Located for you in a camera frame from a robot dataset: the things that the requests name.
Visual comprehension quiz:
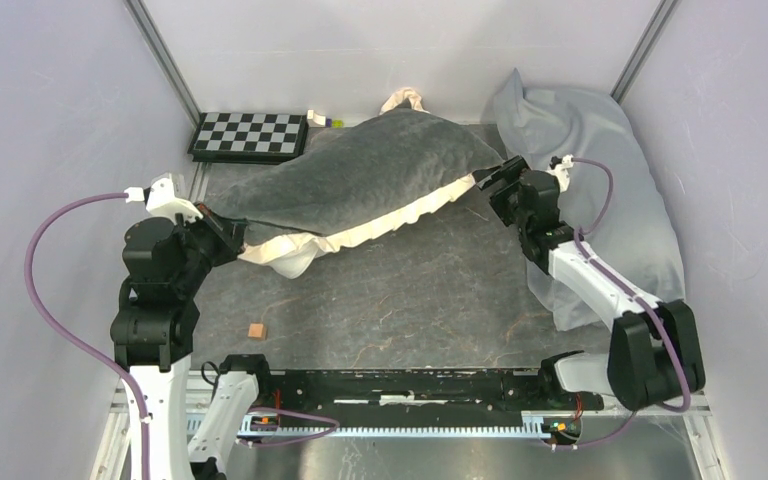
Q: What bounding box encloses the white toothed cable duct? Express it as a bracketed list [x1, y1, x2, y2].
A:
[237, 412, 582, 443]

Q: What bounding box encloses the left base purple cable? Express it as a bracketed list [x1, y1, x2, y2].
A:
[238, 409, 340, 450]

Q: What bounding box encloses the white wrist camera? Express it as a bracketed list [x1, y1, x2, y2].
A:
[546, 155, 575, 193]
[124, 173, 203, 224]

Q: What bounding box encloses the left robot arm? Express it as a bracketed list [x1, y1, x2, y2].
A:
[110, 203, 274, 479]

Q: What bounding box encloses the light blue-grey pillow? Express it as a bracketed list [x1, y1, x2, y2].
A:
[493, 71, 686, 301]

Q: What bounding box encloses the small white purple toy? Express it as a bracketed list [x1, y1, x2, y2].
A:
[306, 109, 344, 128]

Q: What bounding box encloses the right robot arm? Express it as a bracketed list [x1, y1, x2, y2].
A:
[479, 155, 706, 412]

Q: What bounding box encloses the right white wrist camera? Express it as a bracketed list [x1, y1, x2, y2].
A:
[546, 155, 575, 193]

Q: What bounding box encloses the grey pillowcase with cream ruffle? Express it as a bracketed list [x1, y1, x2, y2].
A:
[207, 88, 503, 279]

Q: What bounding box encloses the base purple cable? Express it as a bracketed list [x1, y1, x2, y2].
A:
[546, 409, 637, 453]
[238, 409, 340, 450]

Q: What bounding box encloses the black white checkerboard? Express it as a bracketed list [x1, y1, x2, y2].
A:
[188, 112, 309, 165]

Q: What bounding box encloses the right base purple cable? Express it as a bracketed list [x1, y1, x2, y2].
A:
[546, 409, 637, 453]

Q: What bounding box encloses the small wooden cube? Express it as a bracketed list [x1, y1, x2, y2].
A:
[247, 323, 268, 340]

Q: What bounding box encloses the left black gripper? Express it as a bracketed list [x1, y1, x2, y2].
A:
[172, 198, 248, 292]

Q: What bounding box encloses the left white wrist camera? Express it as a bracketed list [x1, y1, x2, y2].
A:
[124, 173, 203, 224]

